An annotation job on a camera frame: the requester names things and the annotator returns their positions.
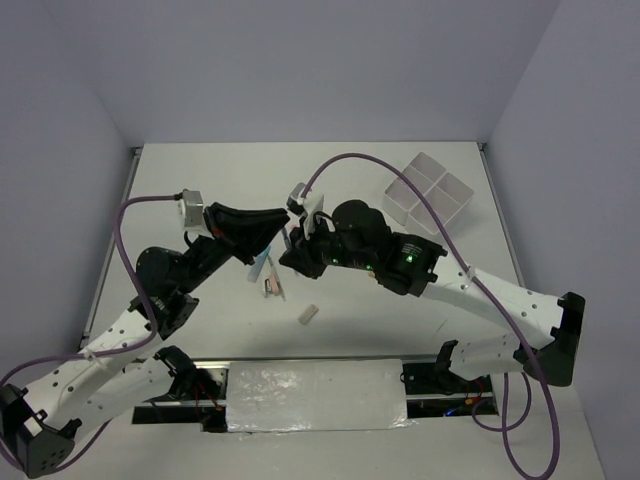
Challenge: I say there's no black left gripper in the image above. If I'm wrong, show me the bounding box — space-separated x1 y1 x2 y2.
180 203 293 294

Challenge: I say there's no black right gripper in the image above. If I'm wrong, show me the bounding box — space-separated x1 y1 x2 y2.
278 210 376 276

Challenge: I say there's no blue pen clear barrel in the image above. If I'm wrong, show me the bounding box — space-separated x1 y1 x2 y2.
280 227 292 250

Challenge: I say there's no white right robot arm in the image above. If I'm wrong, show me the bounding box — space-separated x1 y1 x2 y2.
279 199 586 391

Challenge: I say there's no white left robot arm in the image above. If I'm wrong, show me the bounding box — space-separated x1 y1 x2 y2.
1 201 289 479

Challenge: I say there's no light blue highlighter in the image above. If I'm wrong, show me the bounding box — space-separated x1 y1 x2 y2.
247 250 269 283

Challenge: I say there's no beige eraser centre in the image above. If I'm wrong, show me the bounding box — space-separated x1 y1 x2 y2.
298 304 319 325

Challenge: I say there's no silver foil panel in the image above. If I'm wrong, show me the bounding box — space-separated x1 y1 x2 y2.
226 359 410 433

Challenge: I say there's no clear compartment organizer box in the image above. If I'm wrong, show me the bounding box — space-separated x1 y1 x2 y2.
382 152 474 239

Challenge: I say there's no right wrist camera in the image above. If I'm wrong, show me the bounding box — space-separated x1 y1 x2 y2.
286 182 324 240

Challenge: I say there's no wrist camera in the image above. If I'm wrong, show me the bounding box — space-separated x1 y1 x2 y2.
178 189 206 232
286 182 324 240

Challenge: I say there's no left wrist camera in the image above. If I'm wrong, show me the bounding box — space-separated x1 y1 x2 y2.
178 189 206 232

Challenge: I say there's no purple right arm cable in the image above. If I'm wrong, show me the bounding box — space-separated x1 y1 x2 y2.
300 152 560 479

